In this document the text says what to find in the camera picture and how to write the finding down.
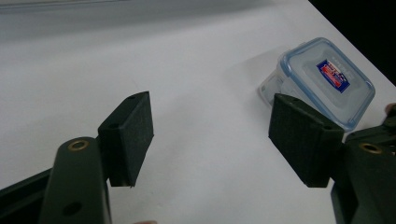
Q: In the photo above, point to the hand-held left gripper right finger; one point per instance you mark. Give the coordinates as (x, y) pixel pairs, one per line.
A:
(303, 140)

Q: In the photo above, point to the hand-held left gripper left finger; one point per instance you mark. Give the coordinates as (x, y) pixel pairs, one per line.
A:
(130, 137)

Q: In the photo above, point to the small clear plastic food container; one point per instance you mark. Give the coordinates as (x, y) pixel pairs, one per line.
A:
(323, 77)

